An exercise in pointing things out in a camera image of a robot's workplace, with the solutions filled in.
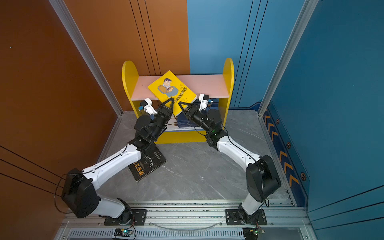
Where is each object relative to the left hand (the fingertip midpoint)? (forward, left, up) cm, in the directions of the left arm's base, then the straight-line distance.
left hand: (173, 98), depth 68 cm
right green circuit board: (-47, -37, -42) cm, 73 cm away
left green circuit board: (-47, +24, -44) cm, 68 cm away
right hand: (-1, -2, -2) cm, 3 cm away
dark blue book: (+4, -3, -20) cm, 21 cm away
